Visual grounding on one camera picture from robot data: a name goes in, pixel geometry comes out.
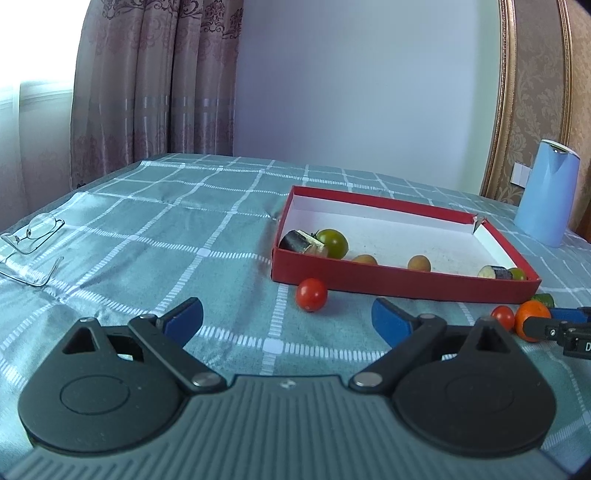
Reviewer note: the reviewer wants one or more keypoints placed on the small green tomato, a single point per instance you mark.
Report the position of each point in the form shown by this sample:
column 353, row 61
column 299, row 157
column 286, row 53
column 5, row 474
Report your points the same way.
column 518, row 274

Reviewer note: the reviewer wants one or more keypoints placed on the teal checked tablecloth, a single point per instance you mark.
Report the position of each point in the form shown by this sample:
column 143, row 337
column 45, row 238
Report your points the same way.
column 184, row 221

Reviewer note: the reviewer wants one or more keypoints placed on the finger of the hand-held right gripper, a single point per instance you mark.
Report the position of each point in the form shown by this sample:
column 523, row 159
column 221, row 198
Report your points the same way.
column 570, row 314
column 542, row 328

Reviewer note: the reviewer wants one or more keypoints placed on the red cherry tomato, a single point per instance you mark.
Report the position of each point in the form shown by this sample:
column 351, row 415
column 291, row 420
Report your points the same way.
column 311, row 294
column 502, row 317

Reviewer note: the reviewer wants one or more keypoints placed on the eggplant piece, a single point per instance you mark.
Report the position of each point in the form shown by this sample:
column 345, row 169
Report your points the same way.
column 295, row 241
column 494, row 272

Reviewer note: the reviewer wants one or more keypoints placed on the red cardboard box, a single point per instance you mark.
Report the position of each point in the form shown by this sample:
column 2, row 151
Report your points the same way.
column 406, row 230

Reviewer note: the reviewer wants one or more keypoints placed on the orange mandarin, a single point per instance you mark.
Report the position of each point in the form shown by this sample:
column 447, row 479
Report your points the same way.
column 526, row 311

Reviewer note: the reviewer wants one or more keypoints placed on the large green tomato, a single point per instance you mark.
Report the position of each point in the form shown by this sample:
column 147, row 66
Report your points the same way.
column 333, row 242

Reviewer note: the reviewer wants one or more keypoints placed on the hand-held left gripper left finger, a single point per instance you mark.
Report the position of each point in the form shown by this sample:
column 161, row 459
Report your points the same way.
column 183, row 319

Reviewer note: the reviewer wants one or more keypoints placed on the white sheer curtain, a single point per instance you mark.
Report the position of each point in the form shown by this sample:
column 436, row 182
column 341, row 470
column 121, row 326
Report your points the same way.
column 37, row 152

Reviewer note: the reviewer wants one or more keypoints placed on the gold framed wall panel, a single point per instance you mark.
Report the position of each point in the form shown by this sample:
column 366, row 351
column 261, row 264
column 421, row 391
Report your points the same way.
column 503, row 69

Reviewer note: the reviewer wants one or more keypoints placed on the brown patterned curtain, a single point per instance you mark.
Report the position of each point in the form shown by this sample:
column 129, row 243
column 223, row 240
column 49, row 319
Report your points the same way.
column 152, row 78

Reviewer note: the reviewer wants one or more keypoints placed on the white wall switch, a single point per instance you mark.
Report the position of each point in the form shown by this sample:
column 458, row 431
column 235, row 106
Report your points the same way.
column 521, row 174

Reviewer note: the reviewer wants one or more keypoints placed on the brown longan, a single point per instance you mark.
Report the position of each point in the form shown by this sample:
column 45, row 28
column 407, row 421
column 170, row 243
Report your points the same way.
column 364, row 260
column 419, row 263

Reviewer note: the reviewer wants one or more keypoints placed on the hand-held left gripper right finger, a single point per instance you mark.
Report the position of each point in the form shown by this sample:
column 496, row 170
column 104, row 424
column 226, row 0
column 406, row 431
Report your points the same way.
column 392, row 323

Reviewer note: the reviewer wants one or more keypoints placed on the blue electric kettle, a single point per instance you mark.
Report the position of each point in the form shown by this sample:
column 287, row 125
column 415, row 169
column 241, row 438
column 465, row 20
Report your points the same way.
column 547, row 198

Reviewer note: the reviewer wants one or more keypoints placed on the green cucumber piece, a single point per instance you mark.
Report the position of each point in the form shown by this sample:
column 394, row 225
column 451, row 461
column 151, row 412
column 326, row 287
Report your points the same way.
column 545, row 300

